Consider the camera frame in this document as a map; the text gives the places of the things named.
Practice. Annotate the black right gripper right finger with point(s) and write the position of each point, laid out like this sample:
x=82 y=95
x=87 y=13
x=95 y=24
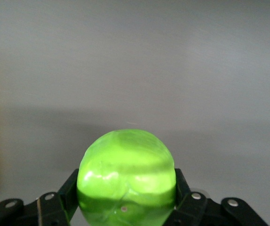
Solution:
x=196 y=209

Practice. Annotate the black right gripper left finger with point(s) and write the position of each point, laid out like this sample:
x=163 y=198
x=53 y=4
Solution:
x=43 y=209

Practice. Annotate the green apple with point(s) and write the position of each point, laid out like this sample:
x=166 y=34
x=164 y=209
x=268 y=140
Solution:
x=125 y=176

